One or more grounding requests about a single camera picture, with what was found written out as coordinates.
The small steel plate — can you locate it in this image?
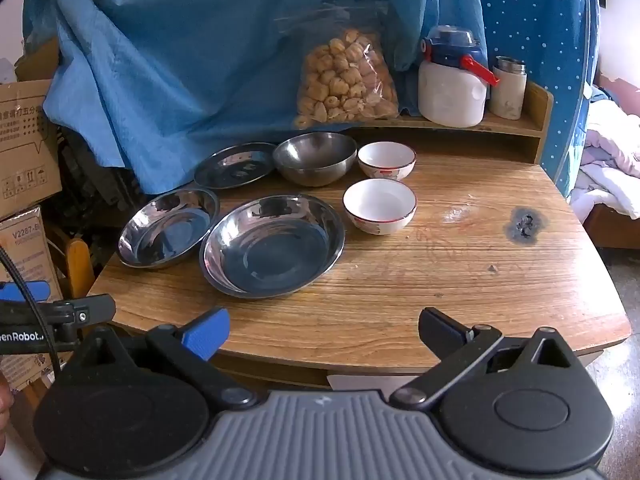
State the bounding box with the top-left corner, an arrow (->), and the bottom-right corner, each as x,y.
117,186 -> 220,270

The large steel plate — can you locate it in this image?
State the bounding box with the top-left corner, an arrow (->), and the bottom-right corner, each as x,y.
200,193 -> 346,299

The white red-rimmed bowl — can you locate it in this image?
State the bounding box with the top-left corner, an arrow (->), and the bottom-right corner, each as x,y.
357,141 -> 416,181
343,179 -> 418,236

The dark steel plate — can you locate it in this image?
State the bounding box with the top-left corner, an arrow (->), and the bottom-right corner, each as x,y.
193,142 -> 276,191

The deep steel bowl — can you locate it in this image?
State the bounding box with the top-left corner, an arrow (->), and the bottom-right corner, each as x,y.
272,131 -> 358,188

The person's left hand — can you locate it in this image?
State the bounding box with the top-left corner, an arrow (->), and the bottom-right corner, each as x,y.
0,374 -> 14,454

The yellow wooden chair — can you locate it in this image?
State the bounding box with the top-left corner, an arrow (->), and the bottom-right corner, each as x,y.
44,224 -> 96,299

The lower cardboard box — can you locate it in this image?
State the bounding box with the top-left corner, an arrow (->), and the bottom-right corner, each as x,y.
1,206 -> 63,391

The cardboard box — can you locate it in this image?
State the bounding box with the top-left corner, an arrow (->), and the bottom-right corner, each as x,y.
1,206 -> 63,391
0,79 -> 62,218

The upper cardboard box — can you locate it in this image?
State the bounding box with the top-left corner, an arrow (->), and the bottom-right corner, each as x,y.
0,79 -> 62,218

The bed with pink bedding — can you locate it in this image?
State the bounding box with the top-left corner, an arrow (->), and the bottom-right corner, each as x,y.
570,86 -> 639,249

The wooden desk shelf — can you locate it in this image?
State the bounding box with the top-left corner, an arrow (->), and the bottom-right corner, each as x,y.
348,81 -> 553,164

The white steel thermos cup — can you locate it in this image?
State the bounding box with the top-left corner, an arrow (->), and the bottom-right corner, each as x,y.
489,55 -> 527,120

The white jug blue lid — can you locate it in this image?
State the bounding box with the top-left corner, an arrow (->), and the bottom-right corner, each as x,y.
418,25 -> 499,129

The blue cloth cover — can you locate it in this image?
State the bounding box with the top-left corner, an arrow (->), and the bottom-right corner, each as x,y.
23,0 -> 485,194

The bag of biscuits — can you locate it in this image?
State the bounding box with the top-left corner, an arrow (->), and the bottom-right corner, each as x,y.
277,1 -> 399,131

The blue dotted curtain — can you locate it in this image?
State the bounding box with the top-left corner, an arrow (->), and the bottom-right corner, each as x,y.
482,0 -> 600,196

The black cable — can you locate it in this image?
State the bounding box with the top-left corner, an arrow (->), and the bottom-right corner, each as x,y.
0,246 -> 62,376

